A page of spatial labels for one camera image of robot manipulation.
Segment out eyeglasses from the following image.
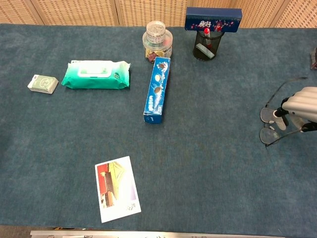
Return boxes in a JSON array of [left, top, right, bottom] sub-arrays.
[[259, 76, 309, 147]]

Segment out small clear plastic jar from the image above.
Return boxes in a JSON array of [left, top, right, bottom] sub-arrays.
[[146, 20, 166, 44]]

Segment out large clear candy jar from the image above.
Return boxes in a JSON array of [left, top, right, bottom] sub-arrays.
[[142, 29, 173, 64]]

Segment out dark brown wooden object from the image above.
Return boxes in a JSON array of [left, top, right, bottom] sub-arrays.
[[309, 47, 317, 70]]

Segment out teal table cloth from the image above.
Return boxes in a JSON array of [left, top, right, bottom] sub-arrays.
[[0, 23, 317, 238]]

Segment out aluminium rail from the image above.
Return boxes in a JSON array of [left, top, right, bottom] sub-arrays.
[[30, 230, 285, 238]]

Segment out white bordered postcard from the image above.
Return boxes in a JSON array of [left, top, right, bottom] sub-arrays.
[[95, 156, 142, 224]]

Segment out dark blue rectangular box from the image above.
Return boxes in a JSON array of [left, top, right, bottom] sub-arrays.
[[184, 6, 243, 33]]

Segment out black round device red button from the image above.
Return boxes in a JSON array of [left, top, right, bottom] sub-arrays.
[[192, 30, 225, 61]]

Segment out blue cookie box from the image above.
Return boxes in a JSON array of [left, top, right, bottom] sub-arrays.
[[143, 57, 171, 124]]

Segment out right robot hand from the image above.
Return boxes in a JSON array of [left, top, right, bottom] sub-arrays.
[[273, 86, 317, 133]]

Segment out grey green eraser block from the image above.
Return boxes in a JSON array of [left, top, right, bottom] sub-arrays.
[[195, 43, 215, 59]]

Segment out wicker folding screen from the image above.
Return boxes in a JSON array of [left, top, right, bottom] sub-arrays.
[[0, 0, 317, 28]]

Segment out red capped marker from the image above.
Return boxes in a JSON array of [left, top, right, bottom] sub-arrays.
[[204, 28, 212, 49]]

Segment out green wet wipes pack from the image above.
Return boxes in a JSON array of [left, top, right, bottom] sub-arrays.
[[61, 59, 131, 90]]

